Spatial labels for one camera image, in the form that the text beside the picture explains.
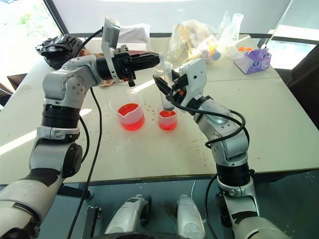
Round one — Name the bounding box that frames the large cup with red liquid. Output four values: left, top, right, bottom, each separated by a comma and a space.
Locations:
109, 89, 146, 130

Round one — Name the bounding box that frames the purple tissue pack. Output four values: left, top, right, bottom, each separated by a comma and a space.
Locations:
233, 48, 272, 75

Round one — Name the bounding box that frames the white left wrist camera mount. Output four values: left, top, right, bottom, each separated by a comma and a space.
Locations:
101, 16, 123, 83

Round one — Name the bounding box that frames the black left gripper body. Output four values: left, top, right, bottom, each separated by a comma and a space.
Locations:
113, 44, 137, 87

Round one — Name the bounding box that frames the thin black cable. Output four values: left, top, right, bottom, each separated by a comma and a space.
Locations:
204, 174, 220, 239

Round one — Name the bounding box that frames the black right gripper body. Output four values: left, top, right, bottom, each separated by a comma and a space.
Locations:
168, 73, 188, 102

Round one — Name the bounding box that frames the small cup with red liquid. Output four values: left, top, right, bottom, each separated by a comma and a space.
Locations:
156, 104, 178, 132

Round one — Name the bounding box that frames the crumpled clear plastic bag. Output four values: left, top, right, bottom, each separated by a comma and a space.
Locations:
216, 9, 247, 60

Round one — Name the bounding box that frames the brown cardboard box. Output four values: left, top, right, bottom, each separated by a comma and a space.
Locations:
0, 73, 28, 101

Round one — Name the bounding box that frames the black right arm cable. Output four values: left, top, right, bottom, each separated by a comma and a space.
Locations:
166, 91, 251, 150

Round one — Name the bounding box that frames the black window frame post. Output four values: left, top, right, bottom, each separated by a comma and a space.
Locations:
42, 0, 71, 35

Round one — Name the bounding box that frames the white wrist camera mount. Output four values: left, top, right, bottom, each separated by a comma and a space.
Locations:
101, 16, 123, 83
179, 57, 207, 107

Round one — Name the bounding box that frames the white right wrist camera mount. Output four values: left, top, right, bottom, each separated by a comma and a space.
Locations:
179, 57, 207, 107

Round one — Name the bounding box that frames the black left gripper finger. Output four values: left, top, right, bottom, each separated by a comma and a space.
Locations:
131, 60, 161, 73
129, 50, 161, 64

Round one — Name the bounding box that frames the clear bag of bottles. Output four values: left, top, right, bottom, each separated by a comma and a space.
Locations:
166, 21, 222, 66

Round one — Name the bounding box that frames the black crumpled glove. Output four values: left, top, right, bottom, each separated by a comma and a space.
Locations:
34, 34, 85, 70

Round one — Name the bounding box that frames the silver rounded robot leg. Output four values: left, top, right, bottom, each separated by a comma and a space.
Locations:
175, 194, 206, 239
103, 194, 153, 236

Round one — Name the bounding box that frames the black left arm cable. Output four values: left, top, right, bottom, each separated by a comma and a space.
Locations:
67, 27, 104, 239

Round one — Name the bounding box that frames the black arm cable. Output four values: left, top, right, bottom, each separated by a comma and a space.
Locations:
67, 27, 104, 239
166, 91, 251, 150

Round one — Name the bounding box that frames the black metal bracket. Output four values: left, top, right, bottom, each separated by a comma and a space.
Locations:
84, 205, 103, 239

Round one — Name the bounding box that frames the empty clear plastic cup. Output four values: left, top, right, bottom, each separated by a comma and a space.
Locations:
153, 62, 174, 85

